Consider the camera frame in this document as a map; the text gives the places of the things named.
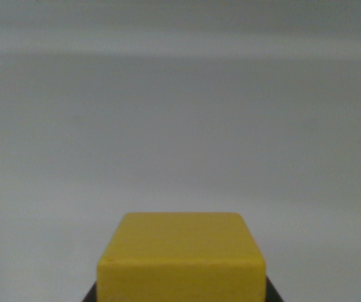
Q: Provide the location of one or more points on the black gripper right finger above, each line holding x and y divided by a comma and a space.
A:
272, 292

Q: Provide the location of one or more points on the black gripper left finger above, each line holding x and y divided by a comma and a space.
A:
91, 294

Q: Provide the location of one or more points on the yellow cube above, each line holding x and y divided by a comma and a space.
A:
182, 261

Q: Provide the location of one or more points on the grey plastic tray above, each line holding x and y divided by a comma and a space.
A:
180, 110

